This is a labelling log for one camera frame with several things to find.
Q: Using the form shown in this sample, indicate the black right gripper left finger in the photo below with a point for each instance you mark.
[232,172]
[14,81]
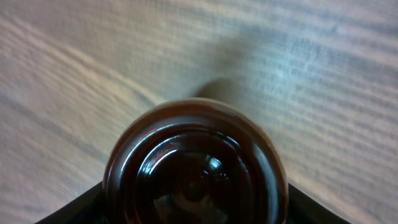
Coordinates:
[86,209]

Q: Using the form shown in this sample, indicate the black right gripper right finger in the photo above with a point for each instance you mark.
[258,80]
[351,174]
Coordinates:
[304,210]

